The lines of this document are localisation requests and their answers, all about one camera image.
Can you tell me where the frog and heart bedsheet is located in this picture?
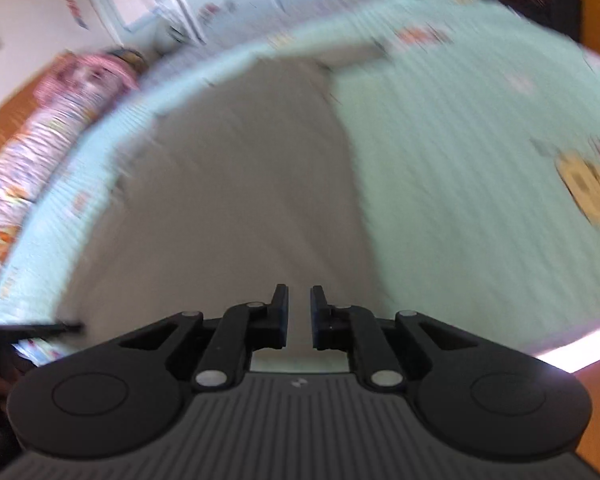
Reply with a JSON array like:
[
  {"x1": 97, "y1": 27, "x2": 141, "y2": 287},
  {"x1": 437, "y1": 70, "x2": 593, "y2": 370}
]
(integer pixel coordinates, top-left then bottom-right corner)
[{"x1": 140, "y1": 0, "x2": 389, "y2": 91}]

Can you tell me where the wooden headboard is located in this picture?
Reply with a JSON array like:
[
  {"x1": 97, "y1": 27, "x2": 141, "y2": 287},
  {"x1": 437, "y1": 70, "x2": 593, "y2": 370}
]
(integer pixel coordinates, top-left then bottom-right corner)
[{"x1": 0, "y1": 51, "x2": 73, "y2": 151}]

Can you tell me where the pink patterned cloth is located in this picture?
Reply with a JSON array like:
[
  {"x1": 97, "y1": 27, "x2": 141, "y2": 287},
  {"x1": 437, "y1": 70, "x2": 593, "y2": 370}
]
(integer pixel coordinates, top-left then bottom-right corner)
[{"x1": 34, "y1": 48, "x2": 148, "y2": 105}]

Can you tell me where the mint green quilted blanket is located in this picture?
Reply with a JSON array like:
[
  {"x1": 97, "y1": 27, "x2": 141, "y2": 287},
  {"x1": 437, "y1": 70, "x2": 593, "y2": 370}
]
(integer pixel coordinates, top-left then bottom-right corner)
[{"x1": 0, "y1": 0, "x2": 600, "y2": 354}]

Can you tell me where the pink floral rolled duvet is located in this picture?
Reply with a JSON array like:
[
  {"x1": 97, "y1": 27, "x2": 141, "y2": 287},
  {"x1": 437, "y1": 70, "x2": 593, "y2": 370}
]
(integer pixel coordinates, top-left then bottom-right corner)
[{"x1": 0, "y1": 52, "x2": 142, "y2": 281}]

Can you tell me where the grey t-shirt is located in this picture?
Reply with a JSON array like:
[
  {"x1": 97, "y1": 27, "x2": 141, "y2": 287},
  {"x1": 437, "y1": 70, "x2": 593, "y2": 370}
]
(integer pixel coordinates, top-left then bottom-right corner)
[{"x1": 57, "y1": 42, "x2": 386, "y2": 373}]

